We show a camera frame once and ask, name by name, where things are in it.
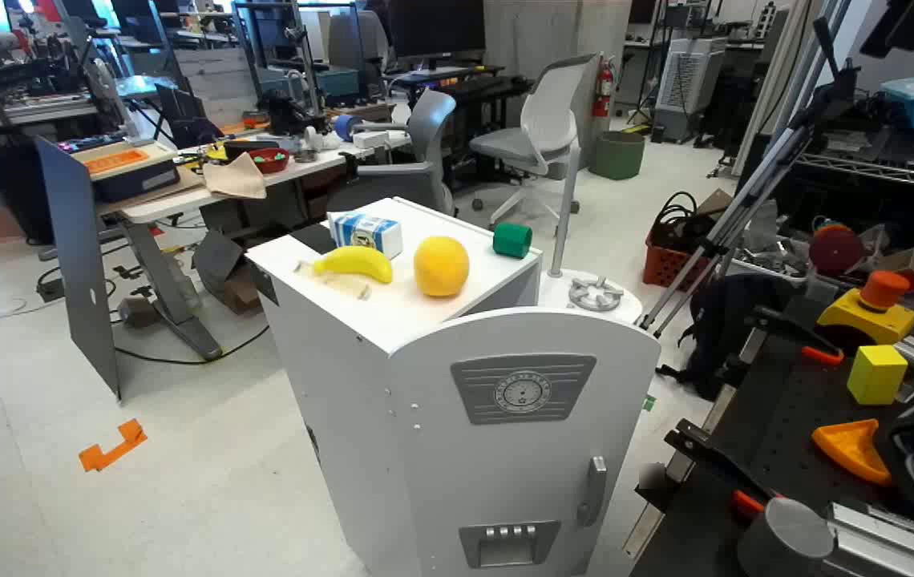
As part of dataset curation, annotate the white cupboard door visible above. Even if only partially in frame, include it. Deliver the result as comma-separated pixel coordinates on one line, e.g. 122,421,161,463
387,304,663,577

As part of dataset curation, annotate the yellow toy lemon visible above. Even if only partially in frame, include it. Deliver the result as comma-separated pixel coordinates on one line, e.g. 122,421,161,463
410,234,470,300

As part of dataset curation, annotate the green toy block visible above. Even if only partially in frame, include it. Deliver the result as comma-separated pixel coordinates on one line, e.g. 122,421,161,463
490,218,537,260

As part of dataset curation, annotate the yellow toy banana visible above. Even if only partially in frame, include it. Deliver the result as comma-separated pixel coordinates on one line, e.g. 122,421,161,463
310,245,397,288

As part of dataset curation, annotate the blue white milk carton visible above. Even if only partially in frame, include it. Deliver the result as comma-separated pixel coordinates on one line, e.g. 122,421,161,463
326,207,407,262

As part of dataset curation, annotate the white toy kitchen cabinet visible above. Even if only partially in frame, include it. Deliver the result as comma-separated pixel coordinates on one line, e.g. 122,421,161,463
245,197,663,577

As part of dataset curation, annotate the grey office chair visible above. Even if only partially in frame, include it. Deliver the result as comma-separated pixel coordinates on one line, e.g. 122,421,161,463
336,86,463,218

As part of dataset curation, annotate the grey toy stove burner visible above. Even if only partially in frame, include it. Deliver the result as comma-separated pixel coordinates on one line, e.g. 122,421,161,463
565,276,626,315

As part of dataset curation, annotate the white mesh office chair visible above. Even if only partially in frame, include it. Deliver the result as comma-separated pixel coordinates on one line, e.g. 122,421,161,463
464,56,603,229

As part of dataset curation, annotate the green waste bin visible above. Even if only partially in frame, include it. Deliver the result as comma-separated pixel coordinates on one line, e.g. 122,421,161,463
585,127,647,184

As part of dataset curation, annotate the red bowl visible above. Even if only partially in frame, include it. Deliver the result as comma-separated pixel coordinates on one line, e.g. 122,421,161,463
245,143,296,178

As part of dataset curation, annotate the red fire extinguisher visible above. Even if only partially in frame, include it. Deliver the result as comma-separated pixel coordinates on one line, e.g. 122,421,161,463
589,57,619,121

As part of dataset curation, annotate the beige cloth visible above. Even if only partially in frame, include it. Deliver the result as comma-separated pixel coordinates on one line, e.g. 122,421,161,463
198,148,269,202

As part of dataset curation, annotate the black computer monitor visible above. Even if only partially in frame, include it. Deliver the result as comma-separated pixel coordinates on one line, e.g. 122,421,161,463
381,0,486,61

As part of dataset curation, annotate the black backpack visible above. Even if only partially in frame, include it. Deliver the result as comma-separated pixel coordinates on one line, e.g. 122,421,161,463
672,272,790,403

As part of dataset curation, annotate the white work desk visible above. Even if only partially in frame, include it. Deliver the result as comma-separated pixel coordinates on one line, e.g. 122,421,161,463
99,131,418,362

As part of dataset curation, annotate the orange topped black box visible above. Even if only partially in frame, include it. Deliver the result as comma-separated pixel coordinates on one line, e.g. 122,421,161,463
72,140,183,205

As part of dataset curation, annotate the grey upright panel board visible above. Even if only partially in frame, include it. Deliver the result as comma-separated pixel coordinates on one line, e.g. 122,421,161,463
34,134,126,401

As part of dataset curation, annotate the dark red ball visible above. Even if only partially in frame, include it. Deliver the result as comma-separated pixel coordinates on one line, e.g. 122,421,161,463
804,222,870,282

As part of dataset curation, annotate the yellow base orange button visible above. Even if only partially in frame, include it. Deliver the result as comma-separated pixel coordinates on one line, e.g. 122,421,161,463
816,267,914,345

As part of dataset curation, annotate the grey cylinder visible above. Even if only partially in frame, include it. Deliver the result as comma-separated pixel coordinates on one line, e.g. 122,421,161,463
734,494,836,577

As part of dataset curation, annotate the orange triangle block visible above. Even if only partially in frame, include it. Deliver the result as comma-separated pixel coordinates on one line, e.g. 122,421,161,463
807,416,895,491

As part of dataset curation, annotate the yellow cube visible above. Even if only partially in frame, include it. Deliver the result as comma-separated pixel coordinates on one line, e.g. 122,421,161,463
844,343,912,408

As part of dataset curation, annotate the red basket with handles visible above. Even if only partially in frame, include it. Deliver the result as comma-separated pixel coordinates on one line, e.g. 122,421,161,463
642,190,706,292

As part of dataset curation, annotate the grey door handle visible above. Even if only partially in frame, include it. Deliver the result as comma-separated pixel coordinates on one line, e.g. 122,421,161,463
575,453,609,528

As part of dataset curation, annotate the silver camera tripod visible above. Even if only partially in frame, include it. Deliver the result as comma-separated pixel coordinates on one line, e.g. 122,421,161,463
635,0,865,339

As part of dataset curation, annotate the orange handled black clamp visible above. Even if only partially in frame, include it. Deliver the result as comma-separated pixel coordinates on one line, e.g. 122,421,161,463
746,304,851,371
663,416,769,524

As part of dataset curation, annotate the orange floor bracket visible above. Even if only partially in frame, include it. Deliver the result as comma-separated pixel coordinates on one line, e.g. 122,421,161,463
76,416,150,474

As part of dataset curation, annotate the aluminium rail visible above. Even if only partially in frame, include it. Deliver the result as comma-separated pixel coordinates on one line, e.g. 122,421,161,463
825,499,914,577

